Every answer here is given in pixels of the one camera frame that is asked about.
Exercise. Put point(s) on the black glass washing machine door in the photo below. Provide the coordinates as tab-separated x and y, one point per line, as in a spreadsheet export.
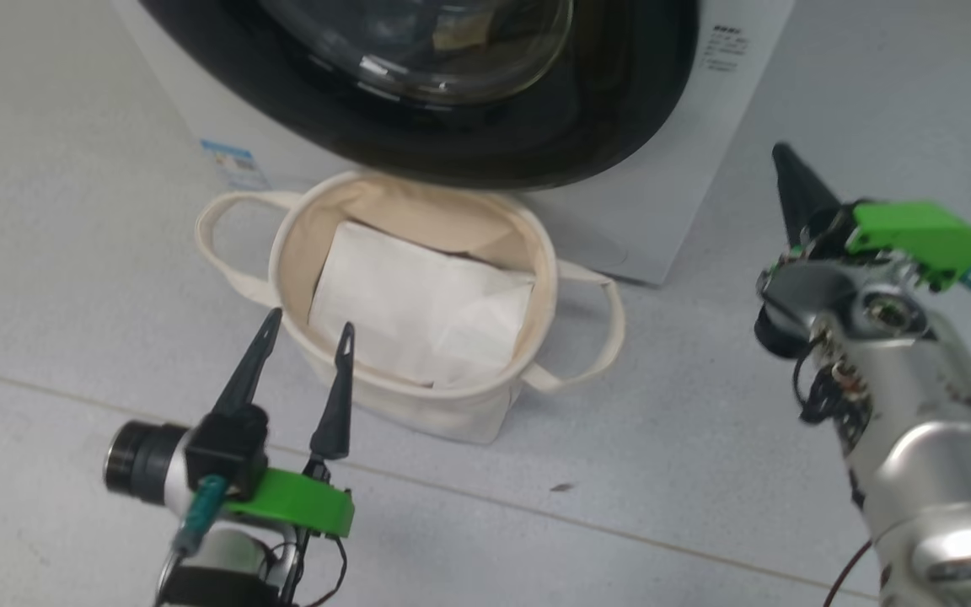
620	101

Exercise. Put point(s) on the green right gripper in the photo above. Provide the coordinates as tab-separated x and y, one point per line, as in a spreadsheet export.
915	236

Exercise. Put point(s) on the blue energy label sticker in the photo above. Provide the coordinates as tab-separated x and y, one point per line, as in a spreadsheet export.
233	164

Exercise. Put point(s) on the printed text label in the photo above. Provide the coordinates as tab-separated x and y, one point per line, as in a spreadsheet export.
723	46

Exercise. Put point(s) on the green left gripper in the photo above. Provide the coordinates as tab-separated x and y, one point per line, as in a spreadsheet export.
300	502

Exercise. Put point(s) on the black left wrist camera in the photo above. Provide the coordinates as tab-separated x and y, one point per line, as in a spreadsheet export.
224	447

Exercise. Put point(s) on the white basket liner sheet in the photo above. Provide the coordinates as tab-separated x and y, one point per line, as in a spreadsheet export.
418	303

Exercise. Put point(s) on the beige canvas laundry basket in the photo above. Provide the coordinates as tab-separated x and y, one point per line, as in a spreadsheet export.
452	413

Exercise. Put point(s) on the white washing machine body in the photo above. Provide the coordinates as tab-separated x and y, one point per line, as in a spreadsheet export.
662	211

